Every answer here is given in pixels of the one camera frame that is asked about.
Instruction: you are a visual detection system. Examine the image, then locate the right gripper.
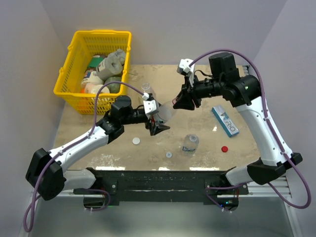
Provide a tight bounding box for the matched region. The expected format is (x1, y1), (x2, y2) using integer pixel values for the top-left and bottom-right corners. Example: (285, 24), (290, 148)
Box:
(174, 73), (224, 110)

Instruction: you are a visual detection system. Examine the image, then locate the clear bottle with red ring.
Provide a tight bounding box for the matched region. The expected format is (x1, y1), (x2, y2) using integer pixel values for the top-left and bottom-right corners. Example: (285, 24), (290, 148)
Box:
(154, 100), (177, 124)

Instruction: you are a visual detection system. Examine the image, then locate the red bottle cap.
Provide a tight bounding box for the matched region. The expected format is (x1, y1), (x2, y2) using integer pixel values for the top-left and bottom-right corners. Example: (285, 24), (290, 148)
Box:
(221, 146), (228, 153)

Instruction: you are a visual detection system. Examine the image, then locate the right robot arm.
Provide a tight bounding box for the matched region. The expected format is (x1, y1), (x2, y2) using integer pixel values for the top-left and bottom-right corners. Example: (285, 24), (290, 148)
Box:
(173, 52), (303, 194)

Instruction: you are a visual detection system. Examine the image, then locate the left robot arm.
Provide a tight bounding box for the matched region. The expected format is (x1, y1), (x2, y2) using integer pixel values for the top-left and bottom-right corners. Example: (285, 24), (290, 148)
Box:
(26, 96), (169, 200)

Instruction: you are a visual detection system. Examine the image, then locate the standing clear labelled bottle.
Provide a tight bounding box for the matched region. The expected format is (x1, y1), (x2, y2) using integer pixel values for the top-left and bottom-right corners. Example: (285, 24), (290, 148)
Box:
(182, 134), (199, 155)

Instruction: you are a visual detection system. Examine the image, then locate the clear bottle lying near basket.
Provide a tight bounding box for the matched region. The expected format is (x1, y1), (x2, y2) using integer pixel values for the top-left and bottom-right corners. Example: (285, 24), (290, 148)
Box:
(139, 82), (157, 105)

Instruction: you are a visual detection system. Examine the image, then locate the blue white toothpaste box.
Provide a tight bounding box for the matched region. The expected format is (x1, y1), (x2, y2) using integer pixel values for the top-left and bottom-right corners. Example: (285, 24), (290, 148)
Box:
(211, 105), (239, 138)

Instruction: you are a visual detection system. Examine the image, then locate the green round fruit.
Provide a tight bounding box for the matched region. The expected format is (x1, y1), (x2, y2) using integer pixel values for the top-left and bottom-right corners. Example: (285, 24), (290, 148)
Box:
(104, 76), (121, 93)

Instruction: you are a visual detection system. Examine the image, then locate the white tape roll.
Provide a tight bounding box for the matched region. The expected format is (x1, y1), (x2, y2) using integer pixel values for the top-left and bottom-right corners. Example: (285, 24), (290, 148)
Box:
(84, 83), (110, 94)

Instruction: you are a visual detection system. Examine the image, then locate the grey paper roll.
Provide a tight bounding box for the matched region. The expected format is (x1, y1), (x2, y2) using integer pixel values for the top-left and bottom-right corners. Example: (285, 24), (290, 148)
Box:
(96, 49), (126, 80)

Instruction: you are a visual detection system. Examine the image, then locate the cream labelled container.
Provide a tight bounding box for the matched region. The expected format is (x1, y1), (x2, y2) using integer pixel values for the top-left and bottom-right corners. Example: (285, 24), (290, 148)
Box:
(81, 70), (104, 87)

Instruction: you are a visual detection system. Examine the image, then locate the green box in basket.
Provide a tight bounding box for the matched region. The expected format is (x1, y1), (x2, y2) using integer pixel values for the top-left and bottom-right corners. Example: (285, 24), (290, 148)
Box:
(87, 55), (105, 68)

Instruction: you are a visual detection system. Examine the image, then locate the yellow plastic basket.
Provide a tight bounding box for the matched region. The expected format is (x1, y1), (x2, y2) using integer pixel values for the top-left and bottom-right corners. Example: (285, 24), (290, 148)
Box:
(53, 30), (132, 115)

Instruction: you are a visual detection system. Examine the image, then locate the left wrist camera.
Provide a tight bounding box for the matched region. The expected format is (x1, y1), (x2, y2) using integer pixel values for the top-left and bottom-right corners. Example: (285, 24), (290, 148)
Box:
(143, 100), (159, 116)

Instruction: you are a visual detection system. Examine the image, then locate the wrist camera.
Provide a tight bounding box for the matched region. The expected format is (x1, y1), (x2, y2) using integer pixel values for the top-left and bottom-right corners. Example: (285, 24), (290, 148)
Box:
(177, 59), (195, 76)
(143, 100), (159, 116)

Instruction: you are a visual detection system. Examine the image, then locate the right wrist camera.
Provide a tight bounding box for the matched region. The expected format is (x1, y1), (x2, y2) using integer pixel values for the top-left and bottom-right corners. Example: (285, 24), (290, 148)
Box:
(177, 59), (195, 76)

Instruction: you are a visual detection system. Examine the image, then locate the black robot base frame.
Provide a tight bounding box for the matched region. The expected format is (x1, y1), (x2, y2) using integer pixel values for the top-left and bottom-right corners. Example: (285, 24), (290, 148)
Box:
(74, 168), (249, 211)

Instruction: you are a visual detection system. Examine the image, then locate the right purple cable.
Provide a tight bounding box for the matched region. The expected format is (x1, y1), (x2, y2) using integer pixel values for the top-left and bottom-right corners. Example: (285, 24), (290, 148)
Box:
(189, 48), (312, 209)

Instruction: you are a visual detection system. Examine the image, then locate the purple cable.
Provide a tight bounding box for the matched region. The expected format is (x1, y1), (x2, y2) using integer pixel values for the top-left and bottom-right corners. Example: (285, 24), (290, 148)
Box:
(189, 48), (312, 209)
(23, 81), (149, 233)

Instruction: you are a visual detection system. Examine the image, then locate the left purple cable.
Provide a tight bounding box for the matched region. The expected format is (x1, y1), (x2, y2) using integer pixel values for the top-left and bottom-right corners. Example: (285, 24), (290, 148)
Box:
(23, 81), (149, 233)

